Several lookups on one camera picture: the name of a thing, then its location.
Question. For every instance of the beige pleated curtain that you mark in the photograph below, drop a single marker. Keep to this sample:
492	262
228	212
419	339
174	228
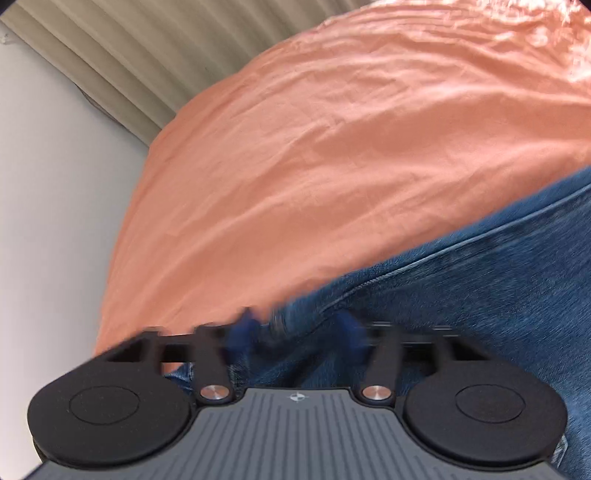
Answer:
138	46

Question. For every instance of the blue denim pants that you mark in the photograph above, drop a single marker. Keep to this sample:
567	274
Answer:
461	300

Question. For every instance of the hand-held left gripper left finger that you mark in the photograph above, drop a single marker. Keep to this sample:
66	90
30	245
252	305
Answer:
244	328

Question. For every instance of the orange bed sheet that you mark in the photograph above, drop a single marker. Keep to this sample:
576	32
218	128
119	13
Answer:
323	138

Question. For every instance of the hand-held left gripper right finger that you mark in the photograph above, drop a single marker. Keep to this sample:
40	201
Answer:
349	330

